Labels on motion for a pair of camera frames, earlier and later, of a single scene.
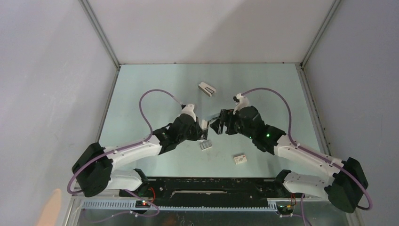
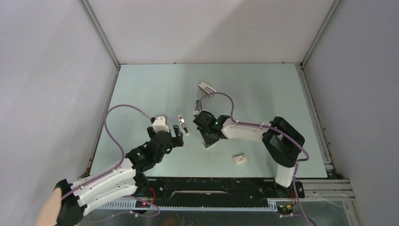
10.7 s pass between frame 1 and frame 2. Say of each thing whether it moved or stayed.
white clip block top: stayed
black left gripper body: moved
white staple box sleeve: stayed
